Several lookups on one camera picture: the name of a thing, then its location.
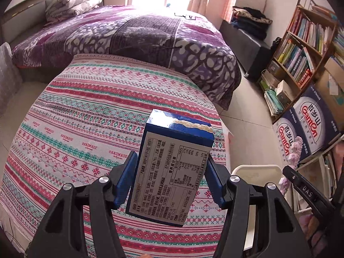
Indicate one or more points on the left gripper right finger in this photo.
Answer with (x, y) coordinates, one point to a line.
(259, 221)

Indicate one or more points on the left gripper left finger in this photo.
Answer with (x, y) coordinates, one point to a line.
(61, 232)

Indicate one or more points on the blue cardboard food box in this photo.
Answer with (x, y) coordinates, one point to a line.
(171, 164)

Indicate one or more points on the hand in pink glove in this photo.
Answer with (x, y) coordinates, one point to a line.
(293, 161)

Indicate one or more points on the white metal shelf rack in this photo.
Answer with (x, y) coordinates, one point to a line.
(320, 169)

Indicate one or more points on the lower blue Ganten box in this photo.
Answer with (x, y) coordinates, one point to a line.
(286, 129)

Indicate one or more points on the blue ganten box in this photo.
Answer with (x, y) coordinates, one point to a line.
(286, 129)
(316, 119)

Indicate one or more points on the striped patterned table cloth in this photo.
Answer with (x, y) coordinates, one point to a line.
(84, 123)

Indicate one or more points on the upper blue Ganten box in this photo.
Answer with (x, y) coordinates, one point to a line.
(316, 119)

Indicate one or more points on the grey checked cushion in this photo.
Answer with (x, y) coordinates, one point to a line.
(10, 78)

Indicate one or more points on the brown cardboard box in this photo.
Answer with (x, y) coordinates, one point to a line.
(330, 86)

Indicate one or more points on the wooden bookshelf with books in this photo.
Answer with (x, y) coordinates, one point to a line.
(307, 44)

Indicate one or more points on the purple patterned bed quilt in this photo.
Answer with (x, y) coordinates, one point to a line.
(193, 48)

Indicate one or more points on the dark bed headboard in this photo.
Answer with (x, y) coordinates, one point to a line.
(21, 17)

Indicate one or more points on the pile of folded clothes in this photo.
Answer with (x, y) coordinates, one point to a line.
(251, 20)

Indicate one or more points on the folded grey floral duvet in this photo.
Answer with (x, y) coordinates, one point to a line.
(59, 10)

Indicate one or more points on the black glasses on bed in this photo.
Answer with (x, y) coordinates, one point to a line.
(185, 16)

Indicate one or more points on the white storage box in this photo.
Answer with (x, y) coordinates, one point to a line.
(230, 4)

